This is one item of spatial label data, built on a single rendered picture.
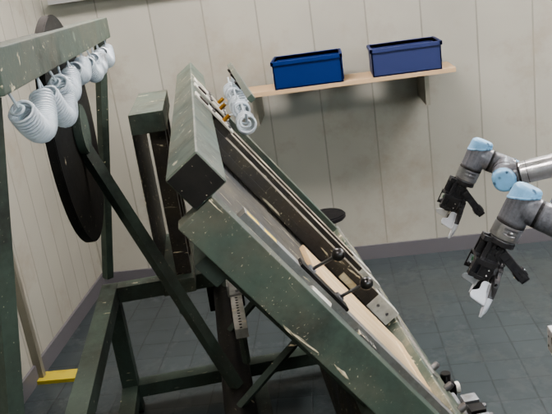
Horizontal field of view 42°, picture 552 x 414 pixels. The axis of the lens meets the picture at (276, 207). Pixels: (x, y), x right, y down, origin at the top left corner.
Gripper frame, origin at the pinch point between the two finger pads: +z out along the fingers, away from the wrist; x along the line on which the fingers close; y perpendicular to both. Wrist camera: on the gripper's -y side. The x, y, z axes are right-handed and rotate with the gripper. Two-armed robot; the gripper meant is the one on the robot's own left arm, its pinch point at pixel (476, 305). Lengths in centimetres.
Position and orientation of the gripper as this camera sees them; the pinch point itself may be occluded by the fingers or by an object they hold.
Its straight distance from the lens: 199.8
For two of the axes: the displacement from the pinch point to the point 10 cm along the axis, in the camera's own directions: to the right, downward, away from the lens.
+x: -0.9, 3.1, -9.5
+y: -9.4, -3.5, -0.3
